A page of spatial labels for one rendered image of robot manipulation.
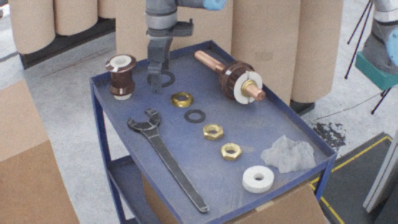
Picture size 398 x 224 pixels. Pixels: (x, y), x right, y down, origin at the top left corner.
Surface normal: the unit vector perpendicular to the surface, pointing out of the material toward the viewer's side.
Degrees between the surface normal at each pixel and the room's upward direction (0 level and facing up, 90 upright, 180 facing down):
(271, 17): 90
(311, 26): 90
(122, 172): 0
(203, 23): 90
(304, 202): 26
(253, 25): 90
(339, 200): 0
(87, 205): 0
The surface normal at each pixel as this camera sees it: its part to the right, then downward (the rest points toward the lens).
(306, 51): -0.30, 0.59
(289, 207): 0.25, -0.47
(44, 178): 0.59, 0.52
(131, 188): 0.03, -0.78
